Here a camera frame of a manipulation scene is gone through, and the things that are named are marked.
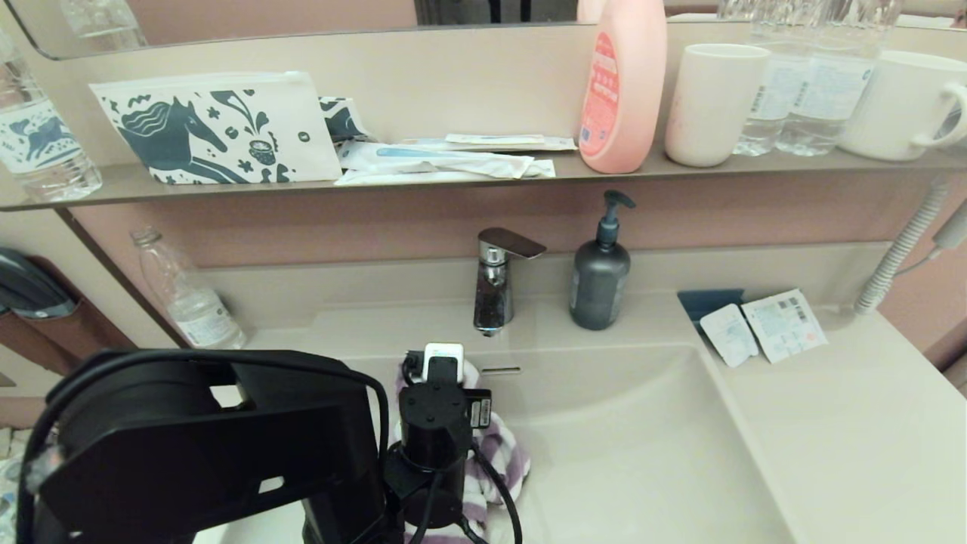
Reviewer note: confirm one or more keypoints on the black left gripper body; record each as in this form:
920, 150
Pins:
476, 408

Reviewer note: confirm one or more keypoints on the purple white striped towel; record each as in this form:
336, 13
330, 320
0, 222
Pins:
498, 453

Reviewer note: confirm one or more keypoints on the chrome sink faucet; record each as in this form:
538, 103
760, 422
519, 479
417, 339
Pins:
494, 291

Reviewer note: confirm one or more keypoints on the beige ceramic sink basin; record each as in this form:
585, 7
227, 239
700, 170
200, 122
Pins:
642, 453

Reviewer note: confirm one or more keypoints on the dark grey soap dispenser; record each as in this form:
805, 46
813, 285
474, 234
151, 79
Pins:
600, 283

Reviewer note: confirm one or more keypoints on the plain white toiletry packet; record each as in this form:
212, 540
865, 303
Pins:
398, 177

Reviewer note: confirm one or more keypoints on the white packet with blue toothbrush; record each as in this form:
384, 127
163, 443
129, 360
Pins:
428, 157

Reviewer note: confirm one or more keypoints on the dark blue packet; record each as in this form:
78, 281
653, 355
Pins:
710, 300

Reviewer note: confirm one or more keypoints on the small white sachet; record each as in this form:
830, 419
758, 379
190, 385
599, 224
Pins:
729, 332

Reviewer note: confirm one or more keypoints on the flat white toiletry packet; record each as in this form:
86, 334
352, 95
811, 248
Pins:
495, 139

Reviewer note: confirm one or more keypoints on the slim clear plastic bottle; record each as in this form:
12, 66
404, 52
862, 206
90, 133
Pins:
185, 298

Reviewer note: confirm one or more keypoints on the folded blue patterned pouch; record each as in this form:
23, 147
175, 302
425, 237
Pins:
341, 118

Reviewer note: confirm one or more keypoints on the white sachet with barcode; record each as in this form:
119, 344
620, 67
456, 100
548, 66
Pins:
785, 324

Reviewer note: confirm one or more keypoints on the pink lotion bottle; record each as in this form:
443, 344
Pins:
622, 87

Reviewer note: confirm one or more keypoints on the white horse print pouch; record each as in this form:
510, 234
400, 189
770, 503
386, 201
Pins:
219, 130

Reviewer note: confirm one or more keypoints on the brown holder pouch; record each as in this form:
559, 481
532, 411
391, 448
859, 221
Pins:
75, 336

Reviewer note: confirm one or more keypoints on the clear plastic water bottle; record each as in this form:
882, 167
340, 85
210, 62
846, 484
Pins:
827, 95
765, 103

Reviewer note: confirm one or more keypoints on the dark blue hair dryer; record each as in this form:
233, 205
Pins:
29, 285

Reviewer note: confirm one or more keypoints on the shrink-wrapped bottle pack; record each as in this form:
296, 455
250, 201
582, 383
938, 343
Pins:
9, 468

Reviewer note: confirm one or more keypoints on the water bottle blue animal label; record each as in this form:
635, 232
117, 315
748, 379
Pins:
45, 147

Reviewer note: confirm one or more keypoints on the white handset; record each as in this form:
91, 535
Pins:
956, 224

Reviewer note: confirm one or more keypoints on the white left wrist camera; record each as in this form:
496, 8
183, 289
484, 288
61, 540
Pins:
443, 363

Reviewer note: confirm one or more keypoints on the grey wall shelf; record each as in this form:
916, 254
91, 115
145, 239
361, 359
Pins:
113, 186

